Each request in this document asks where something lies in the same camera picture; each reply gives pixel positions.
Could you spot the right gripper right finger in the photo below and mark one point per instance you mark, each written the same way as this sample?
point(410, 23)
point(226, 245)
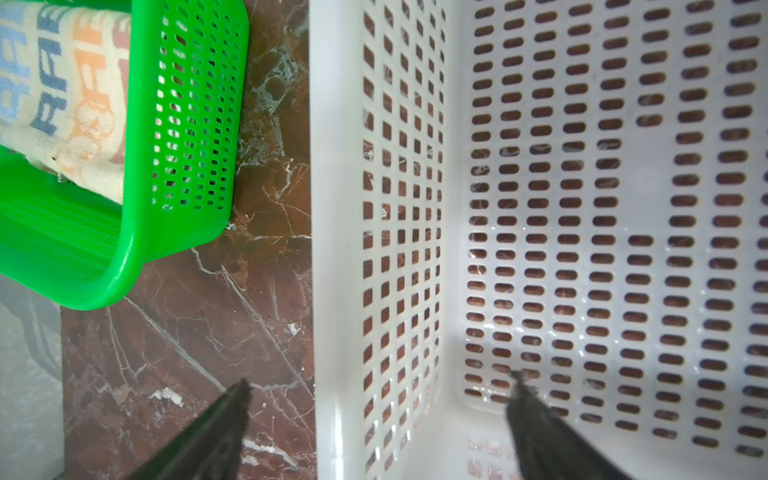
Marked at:
point(552, 438)

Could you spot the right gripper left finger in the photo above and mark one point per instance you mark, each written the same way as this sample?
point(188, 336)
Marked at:
point(208, 448)

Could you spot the white plastic basket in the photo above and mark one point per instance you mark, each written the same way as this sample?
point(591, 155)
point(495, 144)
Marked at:
point(572, 194)

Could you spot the green plastic basket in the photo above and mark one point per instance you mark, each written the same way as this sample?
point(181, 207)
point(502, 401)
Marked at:
point(186, 78)

